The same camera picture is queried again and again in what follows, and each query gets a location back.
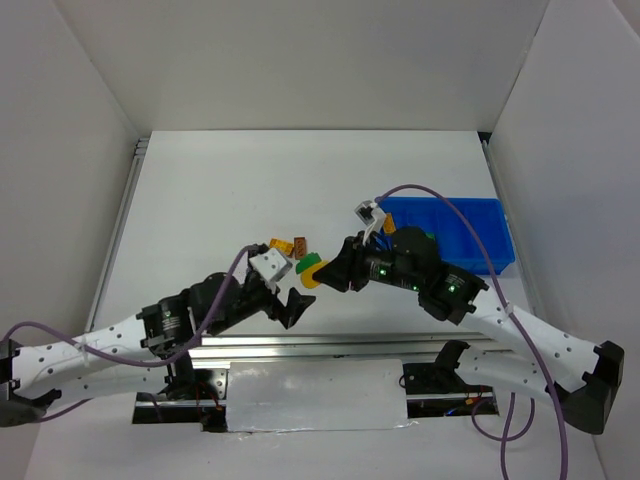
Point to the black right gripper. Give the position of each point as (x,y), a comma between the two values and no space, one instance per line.
(356,267)

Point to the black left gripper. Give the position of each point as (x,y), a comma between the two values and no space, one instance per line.
(273,302)

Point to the green rounded lego piece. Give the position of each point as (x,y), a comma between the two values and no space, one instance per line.
(307,261)

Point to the yellow oval lego piece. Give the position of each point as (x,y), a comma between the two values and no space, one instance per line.
(306,276)

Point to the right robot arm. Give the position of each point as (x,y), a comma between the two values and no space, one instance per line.
(551,366)

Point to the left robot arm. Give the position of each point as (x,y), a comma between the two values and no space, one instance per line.
(149,351)

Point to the orange 2x4 lego brick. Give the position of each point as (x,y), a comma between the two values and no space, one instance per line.
(283,246)

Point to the brown 2x4 lego plate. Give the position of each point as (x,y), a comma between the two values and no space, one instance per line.
(300,248)

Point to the white taped cover plate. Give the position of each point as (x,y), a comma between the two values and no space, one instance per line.
(331,395)

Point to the blue divided plastic bin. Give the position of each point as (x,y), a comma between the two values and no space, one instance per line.
(467,232)

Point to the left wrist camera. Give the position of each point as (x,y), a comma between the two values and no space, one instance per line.
(272,266)

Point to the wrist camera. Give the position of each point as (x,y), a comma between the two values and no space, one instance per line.
(373,217)
(272,266)

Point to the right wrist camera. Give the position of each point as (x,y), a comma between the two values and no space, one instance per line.
(373,217)

